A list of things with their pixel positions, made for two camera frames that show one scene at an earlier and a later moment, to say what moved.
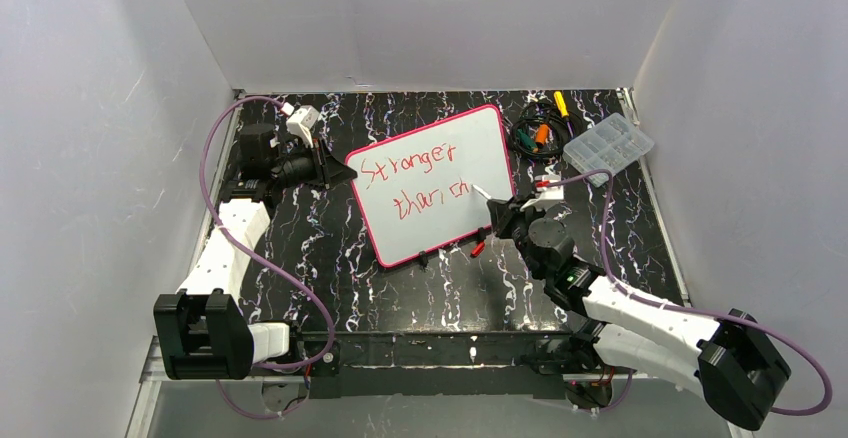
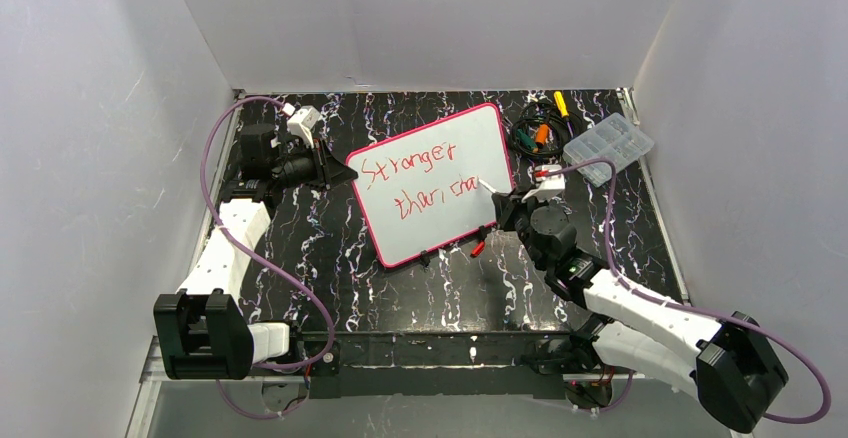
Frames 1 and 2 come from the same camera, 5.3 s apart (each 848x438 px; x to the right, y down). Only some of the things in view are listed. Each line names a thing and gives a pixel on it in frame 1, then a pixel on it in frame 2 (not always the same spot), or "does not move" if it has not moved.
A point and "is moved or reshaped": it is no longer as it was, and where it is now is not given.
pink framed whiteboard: [415, 193] does not move
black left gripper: [322, 169] does not move
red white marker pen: [481, 191] is moved or reshaped
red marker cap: [477, 249] does not move
